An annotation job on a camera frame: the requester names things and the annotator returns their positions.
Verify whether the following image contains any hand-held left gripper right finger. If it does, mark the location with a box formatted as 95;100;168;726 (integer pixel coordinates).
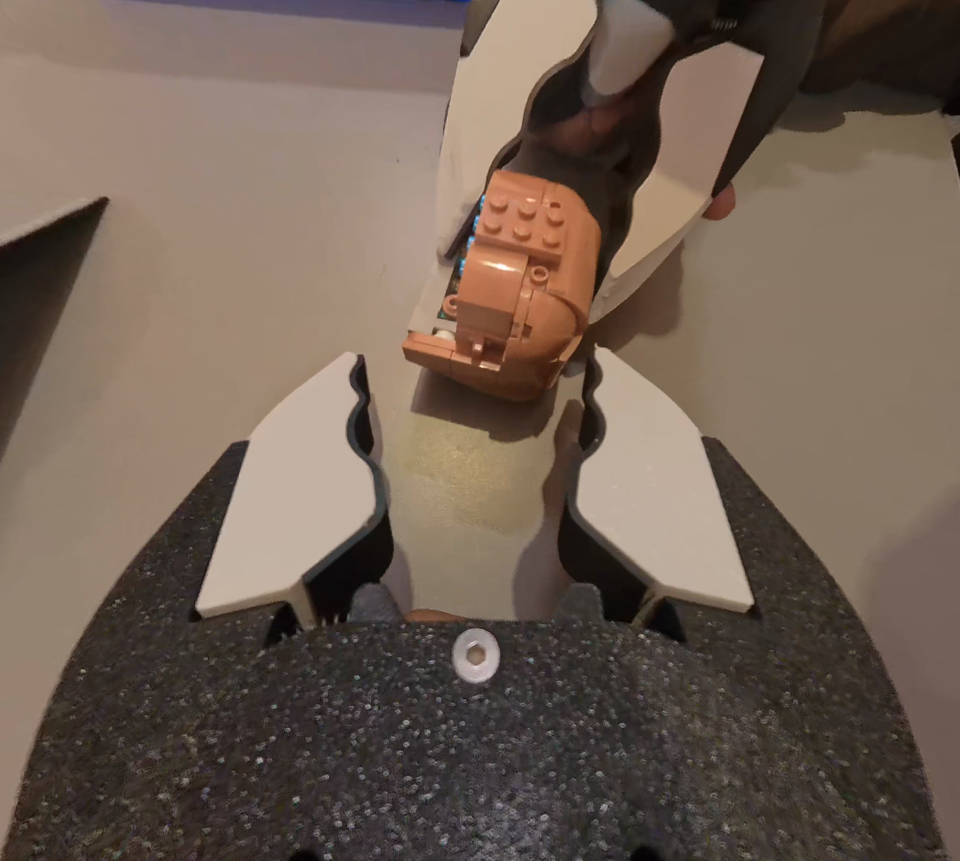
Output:
558;347;756;615

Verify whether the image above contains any person's right hand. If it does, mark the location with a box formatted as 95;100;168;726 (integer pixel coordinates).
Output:
551;88;738;223

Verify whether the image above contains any grey instruction booklet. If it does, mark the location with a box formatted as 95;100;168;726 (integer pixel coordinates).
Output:
0;195;111;251

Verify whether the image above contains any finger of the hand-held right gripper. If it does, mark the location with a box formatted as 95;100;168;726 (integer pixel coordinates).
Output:
596;42;768;322
407;0;605;336

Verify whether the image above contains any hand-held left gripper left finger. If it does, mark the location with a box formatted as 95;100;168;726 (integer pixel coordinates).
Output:
193;351;395;618

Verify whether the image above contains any brown lego head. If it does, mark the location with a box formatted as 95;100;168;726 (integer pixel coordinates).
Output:
402;169;603;403

